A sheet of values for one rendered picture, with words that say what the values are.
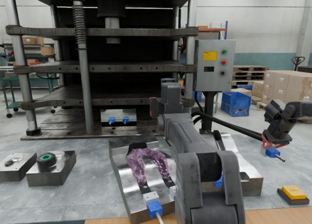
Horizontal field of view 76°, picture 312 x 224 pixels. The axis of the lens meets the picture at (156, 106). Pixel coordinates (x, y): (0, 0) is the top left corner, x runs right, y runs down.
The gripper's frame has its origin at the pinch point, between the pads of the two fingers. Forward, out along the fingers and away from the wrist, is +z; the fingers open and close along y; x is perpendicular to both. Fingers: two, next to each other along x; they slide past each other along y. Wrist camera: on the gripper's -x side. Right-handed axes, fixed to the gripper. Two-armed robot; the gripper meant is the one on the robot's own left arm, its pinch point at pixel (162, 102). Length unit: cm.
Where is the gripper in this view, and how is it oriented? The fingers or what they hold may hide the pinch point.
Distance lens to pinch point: 77.0
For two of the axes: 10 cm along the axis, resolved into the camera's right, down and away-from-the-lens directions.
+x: 0.0, 9.7, 2.5
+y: -9.9, 0.3, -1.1
